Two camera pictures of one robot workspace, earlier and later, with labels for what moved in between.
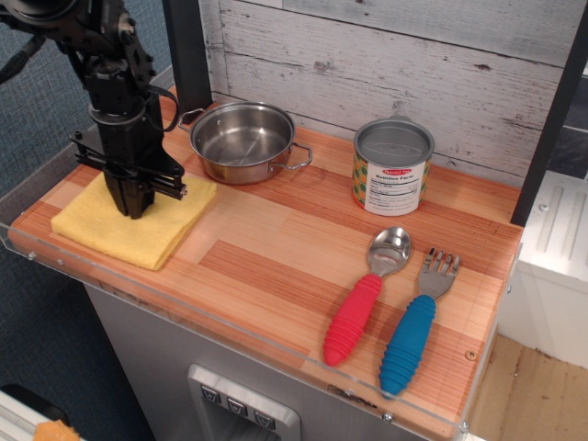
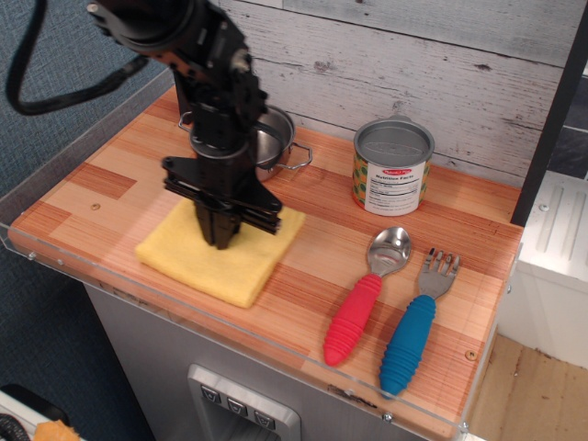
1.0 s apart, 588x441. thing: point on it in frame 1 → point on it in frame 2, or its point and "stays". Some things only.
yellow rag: [89, 218] → [236, 274]
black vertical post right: [557, 121] stays
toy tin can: [391, 164] stays
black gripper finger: [141, 196] → [224, 228]
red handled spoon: [389, 247] stays
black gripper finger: [119, 190] → [206, 220]
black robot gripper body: [129, 142] → [222, 177]
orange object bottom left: [55, 431] stays
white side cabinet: [544, 303] stays
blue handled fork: [411, 333] stays
